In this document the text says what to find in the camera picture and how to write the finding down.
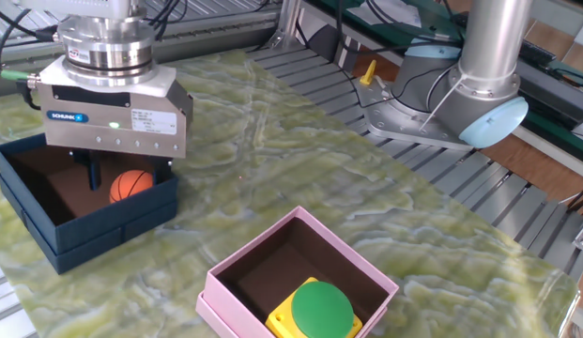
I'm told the thin black base cable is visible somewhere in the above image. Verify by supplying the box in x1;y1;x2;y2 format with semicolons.
349;65;456;110

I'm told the white cable tie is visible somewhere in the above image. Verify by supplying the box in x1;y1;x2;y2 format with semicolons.
418;74;465;132

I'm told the orange toy basketball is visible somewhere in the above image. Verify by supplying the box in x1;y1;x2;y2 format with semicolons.
108;169;155;205

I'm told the black power strip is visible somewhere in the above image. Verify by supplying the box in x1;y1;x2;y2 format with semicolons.
518;37;558;67

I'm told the small yellow plastic clip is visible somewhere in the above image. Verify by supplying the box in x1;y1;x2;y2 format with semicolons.
359;59;377;86

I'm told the pink cardboard box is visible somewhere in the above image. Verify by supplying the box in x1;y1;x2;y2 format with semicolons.
195;205;400;338

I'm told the green marble pattern sheet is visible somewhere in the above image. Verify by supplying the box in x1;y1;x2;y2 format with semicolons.
0;49;581;338

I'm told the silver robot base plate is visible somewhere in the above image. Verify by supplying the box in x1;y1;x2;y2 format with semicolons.
358;77;478;152

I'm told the yellow box with green button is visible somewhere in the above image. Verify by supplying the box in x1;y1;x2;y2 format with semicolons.
265;276;363;338

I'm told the green workbench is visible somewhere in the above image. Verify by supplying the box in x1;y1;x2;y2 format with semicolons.
318;0;583;159

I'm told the dark blue cardboard box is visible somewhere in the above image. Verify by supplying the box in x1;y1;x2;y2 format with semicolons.
0;132;179;276

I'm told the silver Schunk gripper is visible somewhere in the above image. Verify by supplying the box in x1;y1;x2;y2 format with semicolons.
37;79;194;192

